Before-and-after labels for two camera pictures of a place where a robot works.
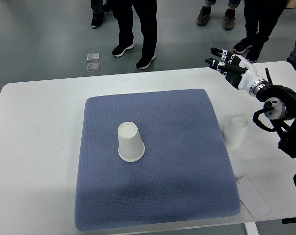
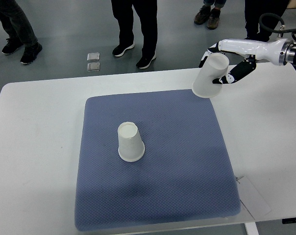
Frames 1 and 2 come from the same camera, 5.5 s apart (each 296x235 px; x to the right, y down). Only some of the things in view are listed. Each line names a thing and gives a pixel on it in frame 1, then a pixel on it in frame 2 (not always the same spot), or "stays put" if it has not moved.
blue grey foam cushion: (185, 176) stays put
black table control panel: (293, 220) stays put
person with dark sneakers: (261, 17) stays put
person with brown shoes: (229, 21) -> (209, 13)
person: (98, 10) -> (13, 20)
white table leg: (251, 228) stays put
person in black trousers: (146, 11) stays put
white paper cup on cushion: (131, 146) stays put
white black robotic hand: (238, 71) -> (279, 52)
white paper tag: (252, 199) stays put
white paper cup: (234, 131) -> (213, 66)
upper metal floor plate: (93, 57) stays put
